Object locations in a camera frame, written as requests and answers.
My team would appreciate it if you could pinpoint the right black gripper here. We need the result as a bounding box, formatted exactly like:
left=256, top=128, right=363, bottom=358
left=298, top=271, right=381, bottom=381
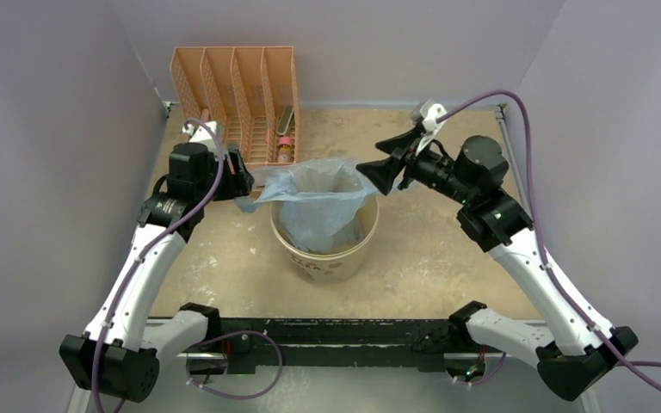
left=355, top=126, right=474, bottom=206

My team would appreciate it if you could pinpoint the blue plastic trash bag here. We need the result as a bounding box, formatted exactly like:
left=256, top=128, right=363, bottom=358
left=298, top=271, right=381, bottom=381
left=235, top=157, right=379, bottom=254

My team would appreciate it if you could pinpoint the beige capybara trash bin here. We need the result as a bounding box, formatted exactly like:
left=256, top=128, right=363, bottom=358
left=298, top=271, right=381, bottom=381
left=269, top=194, right=380, bottom=283

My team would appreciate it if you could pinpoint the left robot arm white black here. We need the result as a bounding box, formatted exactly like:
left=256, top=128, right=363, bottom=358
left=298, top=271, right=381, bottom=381
left=59, top=143, right=254, bottom=403

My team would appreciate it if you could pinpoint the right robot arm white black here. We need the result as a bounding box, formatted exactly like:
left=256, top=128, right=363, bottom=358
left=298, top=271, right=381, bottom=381
left=357, top=128, right=638, bottom=401

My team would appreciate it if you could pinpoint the pink cartoon bottle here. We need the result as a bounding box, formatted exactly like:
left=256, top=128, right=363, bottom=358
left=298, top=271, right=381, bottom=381
left=277, top=136, right=294, bottom=163

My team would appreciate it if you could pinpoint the grey pen case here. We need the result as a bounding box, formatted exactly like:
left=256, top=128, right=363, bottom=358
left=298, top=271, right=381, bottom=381
left=275, top=105, right=294, bottom=137

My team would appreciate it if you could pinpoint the pink plastic file organizer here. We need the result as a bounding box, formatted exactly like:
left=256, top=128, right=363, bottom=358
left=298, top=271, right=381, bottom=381
left=170, top=46, right=300, bottom=169

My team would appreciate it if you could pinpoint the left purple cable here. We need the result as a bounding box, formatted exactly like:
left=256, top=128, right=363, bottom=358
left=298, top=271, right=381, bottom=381
left=90, top=118, right=226, bottom=413

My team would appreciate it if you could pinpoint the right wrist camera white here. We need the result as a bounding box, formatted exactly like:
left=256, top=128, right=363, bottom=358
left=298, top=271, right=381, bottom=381
left=411, top=99, right=447, bottom=156

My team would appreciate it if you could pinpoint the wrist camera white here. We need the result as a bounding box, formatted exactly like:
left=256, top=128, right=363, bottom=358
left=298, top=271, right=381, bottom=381
left=182, top=120, right=223, bottom=155
left=411, top=99, right=447, bottom=156

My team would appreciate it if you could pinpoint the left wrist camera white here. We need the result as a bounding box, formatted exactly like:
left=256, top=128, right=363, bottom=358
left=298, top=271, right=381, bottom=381
left=182, top=120, right=223, bottom=155

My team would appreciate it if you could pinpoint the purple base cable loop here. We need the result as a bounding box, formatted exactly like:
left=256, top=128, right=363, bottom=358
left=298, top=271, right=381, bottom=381
left=184, top=330, right=284, bottom=402

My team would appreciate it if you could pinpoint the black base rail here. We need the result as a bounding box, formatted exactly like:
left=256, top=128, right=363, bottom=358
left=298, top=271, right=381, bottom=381
left=166, top=310, right=505, bottom=376

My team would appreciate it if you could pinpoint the aluminium frame rail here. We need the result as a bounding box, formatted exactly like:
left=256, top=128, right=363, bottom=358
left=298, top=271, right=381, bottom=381
left=65, top=352, right=189, bottom=412

